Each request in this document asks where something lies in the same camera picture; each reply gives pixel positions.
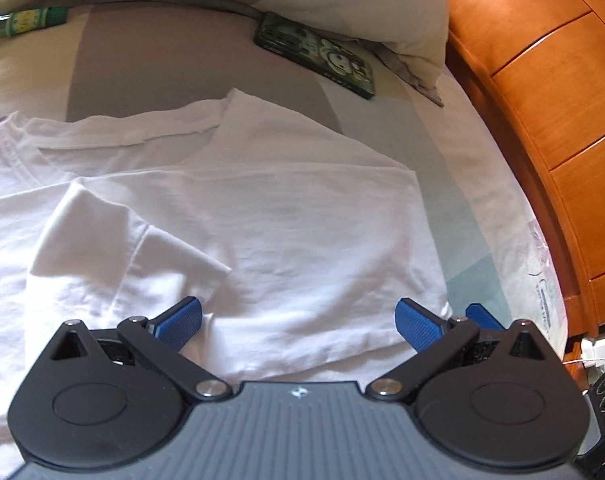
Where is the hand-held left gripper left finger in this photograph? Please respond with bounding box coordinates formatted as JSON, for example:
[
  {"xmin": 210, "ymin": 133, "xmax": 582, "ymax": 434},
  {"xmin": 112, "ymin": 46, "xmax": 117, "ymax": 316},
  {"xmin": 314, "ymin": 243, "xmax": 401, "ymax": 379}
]
[{"xmin": 50, "ymin": 296, "xmax": 234, "ymax": 402}]

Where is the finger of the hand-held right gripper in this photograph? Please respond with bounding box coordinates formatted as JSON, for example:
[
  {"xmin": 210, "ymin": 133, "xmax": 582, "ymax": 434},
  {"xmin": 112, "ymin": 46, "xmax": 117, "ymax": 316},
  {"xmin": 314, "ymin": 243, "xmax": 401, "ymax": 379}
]
[{"xmin": 464, "ymin": 302, "xmax": 506, "ymax": 332}]

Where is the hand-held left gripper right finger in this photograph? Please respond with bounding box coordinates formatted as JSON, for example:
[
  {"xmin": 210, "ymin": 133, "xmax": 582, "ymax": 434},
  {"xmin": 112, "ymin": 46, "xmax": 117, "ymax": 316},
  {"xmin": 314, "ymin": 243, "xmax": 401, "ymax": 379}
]
[{"xmin": 365, "ymin": 298, "xmax": 549, "ymax": 404}]

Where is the white long-sleeved shirt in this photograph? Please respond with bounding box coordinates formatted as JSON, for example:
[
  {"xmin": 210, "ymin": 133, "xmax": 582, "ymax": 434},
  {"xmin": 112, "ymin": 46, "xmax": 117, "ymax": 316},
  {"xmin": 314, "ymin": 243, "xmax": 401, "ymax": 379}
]
[{"xmin": 0, "ymin": 87, "xmax": 454, "ymax": 480}]

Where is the white charger plug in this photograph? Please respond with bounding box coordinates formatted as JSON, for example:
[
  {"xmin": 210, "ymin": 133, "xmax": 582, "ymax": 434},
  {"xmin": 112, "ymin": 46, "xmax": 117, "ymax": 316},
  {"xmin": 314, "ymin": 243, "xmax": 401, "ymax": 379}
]
[{"xmin": 561, "ymin": 336, "xmax": 605, "ymax": 367}]

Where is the wooden headboard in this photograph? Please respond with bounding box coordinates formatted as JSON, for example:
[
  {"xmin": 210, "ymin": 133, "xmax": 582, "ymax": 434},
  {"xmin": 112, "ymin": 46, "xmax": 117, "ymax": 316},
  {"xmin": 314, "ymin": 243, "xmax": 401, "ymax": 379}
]
[{"xmin": 444, "ymin": 0, "xmax": 605, "ymax": 339}]

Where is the dark patterned phone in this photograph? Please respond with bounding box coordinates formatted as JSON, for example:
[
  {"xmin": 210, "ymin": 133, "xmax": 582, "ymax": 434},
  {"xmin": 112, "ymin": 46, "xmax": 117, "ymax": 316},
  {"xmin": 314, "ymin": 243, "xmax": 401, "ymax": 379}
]
[{"xmin": 253, "ymin": 11, "xmax": 377, "ymax": 101}]

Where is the green glass bottle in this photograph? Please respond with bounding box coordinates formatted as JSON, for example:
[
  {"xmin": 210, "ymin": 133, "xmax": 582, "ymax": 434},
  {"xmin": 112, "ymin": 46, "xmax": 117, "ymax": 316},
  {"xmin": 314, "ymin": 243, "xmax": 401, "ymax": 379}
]
[{"xmin": 0, "ymin": 5, "xmax": 72, "ymax": 54}]

